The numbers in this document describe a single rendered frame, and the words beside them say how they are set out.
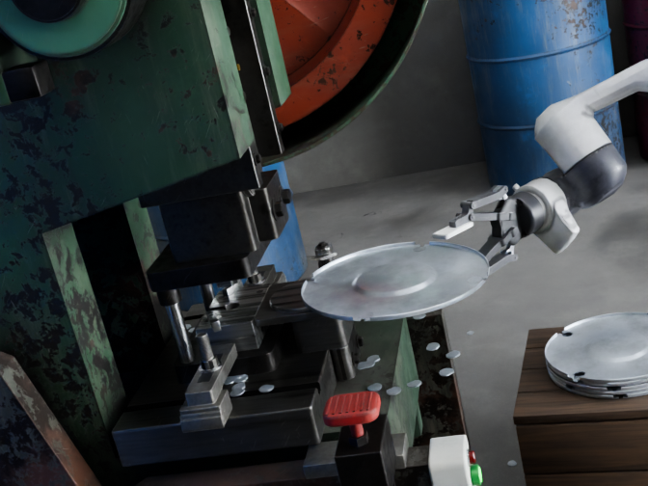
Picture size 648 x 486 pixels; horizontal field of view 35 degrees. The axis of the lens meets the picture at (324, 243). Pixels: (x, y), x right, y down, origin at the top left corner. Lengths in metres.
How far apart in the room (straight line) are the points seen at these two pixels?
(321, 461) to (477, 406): 1.40
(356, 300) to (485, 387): 1.39
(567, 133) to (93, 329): 0.85
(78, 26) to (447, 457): 0.72
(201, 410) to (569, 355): 0.93
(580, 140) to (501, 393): 1.17
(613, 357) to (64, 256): 1.10
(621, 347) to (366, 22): 0.83
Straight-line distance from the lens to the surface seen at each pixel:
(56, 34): 1.24
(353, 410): 1.27
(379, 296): 1.52
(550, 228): 1.81
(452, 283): 1.53
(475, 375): 2.94
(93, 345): 1.55
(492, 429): 2.67
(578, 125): 1.81
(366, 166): 4.97
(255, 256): 1.53
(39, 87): 1.28
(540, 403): 2.05
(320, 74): 1.83
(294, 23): 1.86
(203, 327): 1.58
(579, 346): 2.16
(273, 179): 1.54
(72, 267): 1.52
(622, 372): 2.04
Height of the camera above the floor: 1.36
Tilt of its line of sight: 19 degrees down
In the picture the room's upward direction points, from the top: 13 degrees counter-clockwise
